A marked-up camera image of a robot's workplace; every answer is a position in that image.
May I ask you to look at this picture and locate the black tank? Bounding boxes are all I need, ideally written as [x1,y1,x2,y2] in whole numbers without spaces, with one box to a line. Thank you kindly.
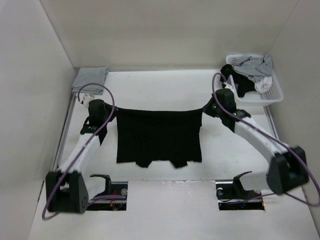
[115,108,203,169]
[220,64,256,98]

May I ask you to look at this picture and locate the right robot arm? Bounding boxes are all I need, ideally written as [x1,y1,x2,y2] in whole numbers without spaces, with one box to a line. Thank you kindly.
[203,88,310,198]

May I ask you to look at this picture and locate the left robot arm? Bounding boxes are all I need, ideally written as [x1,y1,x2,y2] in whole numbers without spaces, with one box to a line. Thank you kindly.
[42,99,117,220]

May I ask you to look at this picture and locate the grey tank top in basket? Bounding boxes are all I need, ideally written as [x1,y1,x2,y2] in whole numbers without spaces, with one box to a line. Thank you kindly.
[232,54,273,83]

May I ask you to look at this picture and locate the folded grey tank top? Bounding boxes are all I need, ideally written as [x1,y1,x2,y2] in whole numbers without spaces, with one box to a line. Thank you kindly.
[72,67,109,95]

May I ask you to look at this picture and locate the white tank top in basket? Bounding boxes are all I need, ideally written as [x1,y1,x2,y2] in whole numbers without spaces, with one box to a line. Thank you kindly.
[254,76,273,94]

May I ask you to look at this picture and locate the white plastic basket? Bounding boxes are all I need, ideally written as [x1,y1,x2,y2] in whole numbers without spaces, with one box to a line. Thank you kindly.
[227,70,284,107]

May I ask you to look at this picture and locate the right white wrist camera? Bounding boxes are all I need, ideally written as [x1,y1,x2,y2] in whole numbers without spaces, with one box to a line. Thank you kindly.
[221,82,236,93]

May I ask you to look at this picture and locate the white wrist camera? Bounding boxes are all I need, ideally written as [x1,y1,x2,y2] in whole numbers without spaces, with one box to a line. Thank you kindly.
[79,93,95,109]
[221,82,236,93]

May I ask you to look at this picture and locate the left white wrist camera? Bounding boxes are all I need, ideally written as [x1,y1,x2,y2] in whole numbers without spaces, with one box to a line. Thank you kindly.
[79,93,95,109]

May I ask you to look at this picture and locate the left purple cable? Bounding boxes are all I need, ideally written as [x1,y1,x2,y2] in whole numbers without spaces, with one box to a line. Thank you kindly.
[41,82,126,220]

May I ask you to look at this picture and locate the purple cable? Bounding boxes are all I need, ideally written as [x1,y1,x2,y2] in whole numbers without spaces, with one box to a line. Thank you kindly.
[211,72,320,207]
[41,82,126,220]

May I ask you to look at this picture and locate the right metal table rail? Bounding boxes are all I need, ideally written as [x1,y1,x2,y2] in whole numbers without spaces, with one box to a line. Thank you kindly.
[263,106,308,201]

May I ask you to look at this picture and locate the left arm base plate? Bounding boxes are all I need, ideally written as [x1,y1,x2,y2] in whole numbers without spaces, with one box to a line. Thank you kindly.
[87,182,129,212]

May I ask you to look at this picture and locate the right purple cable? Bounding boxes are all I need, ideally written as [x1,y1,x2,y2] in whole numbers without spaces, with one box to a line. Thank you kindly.
[211,72,320,207]

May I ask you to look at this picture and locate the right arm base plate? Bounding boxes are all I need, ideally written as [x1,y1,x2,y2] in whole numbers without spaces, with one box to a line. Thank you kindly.
[216,182,265,211]

